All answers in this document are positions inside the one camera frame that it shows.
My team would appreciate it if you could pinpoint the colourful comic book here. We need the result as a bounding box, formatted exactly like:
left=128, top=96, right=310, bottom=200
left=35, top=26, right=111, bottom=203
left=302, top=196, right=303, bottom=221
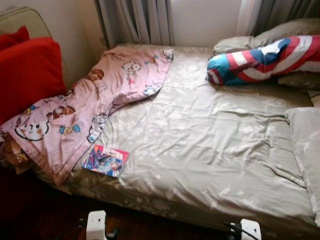
left=81, top=145, right=130, bottom=178

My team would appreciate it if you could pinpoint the bed with beige floral sheet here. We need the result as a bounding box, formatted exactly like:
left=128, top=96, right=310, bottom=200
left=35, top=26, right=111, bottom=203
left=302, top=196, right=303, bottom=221
left=32, top=42, right=320, bottom=236

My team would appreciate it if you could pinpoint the pink cartoon print quilt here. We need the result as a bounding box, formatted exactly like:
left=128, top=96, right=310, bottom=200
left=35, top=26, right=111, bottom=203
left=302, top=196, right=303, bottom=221
left=0, top=46, right=175, bottom=187

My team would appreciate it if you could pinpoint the pale floral pillow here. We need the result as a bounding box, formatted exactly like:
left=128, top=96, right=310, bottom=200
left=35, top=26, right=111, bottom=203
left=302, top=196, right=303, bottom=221
left=285, top=106, right=320, bottom=226

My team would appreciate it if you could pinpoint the white rolled cushion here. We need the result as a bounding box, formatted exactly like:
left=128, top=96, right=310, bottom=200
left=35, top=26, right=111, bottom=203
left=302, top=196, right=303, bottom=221
left=307, top=90, right=320, bottom=108

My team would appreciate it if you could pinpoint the large red cushion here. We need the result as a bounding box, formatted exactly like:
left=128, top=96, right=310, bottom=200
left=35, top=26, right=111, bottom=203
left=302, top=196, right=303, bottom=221
left=0, top=37, right=67, bottom=126

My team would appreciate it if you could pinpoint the flat beige pillow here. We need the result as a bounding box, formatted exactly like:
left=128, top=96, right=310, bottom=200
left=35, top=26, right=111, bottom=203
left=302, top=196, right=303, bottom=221
left=277, top=71, right=320, bottom=91

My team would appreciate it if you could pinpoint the grey curtain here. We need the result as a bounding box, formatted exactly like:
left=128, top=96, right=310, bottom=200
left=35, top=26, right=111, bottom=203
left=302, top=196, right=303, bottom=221
left=237, top=0, right=320, bottom=37
left=95, top=0, right=176, bottom=49

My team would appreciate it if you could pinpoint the thin red cushion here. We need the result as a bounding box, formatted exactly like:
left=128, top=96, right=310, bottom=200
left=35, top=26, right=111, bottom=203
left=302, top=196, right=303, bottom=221
left=0, top=26, right=31, bottom=51

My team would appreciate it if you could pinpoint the red white blue striped bolster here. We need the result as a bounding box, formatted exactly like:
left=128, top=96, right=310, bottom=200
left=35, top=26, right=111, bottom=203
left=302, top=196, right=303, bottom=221
left=206, top=35, right=320, bottom=86

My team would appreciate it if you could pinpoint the large beige pillow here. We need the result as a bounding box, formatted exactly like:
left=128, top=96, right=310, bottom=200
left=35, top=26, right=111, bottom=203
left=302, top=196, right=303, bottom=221
left=214, top=18, right=320, bottom=56

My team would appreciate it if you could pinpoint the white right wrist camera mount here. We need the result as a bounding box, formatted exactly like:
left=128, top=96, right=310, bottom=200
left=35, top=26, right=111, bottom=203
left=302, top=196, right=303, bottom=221
left=241, top=218, right=262, bottom=240

